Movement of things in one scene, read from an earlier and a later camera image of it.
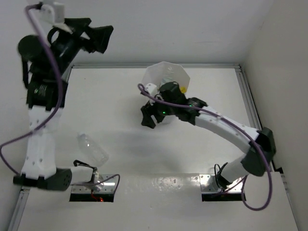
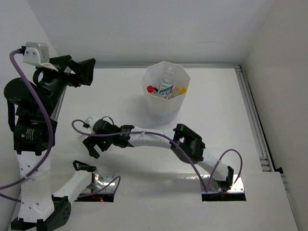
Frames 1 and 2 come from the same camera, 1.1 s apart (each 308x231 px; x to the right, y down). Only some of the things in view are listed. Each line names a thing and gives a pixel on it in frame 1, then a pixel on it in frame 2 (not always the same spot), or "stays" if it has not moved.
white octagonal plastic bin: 163,72 stays
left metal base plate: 109,187 stays
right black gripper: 147,110 → 90,141
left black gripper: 98,35 → 83,70
